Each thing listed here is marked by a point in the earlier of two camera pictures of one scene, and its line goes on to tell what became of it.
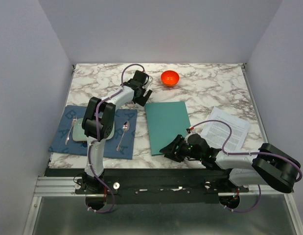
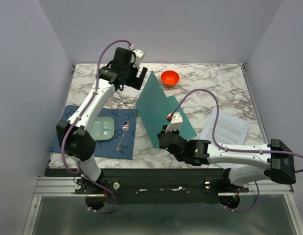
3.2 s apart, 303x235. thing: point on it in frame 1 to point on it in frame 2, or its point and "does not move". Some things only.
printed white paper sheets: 214,134 does not move
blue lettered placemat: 121,145 does not move
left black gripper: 141,100 to 136,82
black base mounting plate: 153,186 does not move
